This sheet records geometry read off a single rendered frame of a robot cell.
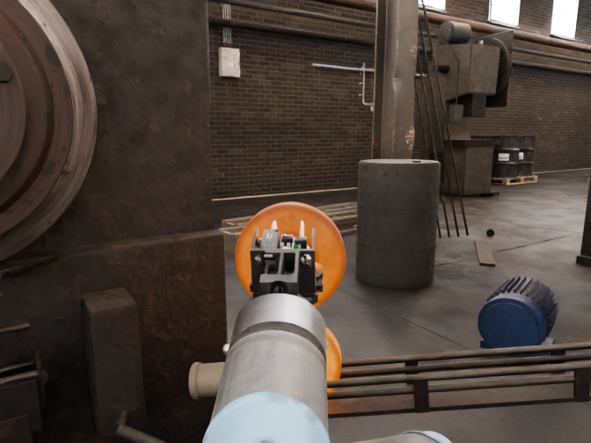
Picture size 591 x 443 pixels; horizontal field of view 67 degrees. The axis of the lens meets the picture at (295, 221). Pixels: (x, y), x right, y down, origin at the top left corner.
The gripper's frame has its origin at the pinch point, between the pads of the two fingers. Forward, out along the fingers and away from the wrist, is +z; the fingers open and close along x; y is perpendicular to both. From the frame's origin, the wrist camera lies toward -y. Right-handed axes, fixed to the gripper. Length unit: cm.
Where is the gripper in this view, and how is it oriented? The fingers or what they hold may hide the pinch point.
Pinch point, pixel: (290, 243)
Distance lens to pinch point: 63.5
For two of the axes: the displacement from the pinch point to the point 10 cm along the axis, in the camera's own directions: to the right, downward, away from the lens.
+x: -10.0, 0.0, 0.4
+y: -0.2, -8.9, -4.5
